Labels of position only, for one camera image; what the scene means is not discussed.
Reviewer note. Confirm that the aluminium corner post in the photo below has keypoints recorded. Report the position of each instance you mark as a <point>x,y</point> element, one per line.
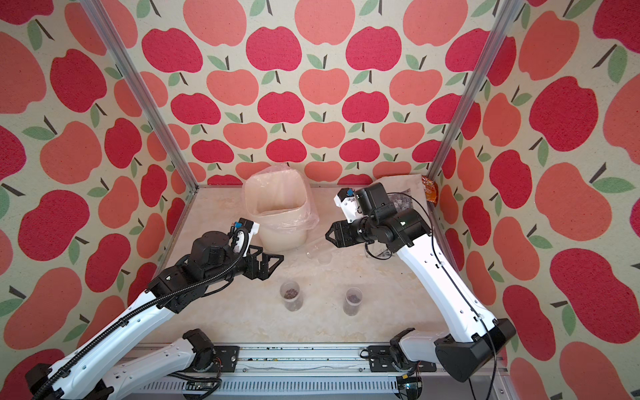
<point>477,78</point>
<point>99,18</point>

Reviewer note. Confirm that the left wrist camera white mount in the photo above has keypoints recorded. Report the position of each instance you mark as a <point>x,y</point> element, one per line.
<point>241,235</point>

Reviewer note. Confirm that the right aluminium corner post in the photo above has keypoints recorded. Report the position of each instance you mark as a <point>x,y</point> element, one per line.
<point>477,78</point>

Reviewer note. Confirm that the pink plastic bin liner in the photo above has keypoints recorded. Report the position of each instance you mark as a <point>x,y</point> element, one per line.
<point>280,198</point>

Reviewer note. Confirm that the aluminium front rail frame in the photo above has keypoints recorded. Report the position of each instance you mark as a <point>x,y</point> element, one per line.
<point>297,370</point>

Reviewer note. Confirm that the cream trash bin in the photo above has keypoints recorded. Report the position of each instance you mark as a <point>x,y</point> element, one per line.
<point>278,242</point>

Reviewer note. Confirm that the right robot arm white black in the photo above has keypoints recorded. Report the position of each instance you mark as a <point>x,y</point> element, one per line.
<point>474,336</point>

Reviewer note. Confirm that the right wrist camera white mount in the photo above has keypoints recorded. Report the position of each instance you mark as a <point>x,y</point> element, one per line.
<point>347,202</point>

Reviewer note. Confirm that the left aluminium corner post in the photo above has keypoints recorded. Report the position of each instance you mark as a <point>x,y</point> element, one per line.
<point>99,18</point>

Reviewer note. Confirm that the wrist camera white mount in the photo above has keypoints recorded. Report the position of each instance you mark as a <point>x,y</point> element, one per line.
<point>241,235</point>
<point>347,202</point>

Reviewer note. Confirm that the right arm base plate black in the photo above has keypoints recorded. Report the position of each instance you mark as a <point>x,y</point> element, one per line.
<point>388,359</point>

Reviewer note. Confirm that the white Monet tote bag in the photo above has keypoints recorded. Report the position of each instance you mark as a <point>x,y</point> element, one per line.
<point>407,193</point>

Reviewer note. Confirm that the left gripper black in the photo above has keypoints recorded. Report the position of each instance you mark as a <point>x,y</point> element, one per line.
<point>266,272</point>

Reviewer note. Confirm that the tall clear jar of rosebuds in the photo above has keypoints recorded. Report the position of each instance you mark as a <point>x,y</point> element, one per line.
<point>320,250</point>

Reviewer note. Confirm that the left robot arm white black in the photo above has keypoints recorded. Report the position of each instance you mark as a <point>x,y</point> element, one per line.
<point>90,372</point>

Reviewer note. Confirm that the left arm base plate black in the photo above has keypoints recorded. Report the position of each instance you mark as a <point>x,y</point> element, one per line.
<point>225,359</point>

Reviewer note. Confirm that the orange snack packet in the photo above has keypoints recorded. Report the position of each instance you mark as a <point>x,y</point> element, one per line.
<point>430,190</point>

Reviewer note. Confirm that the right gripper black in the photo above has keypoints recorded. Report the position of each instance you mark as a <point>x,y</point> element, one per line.
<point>339,237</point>

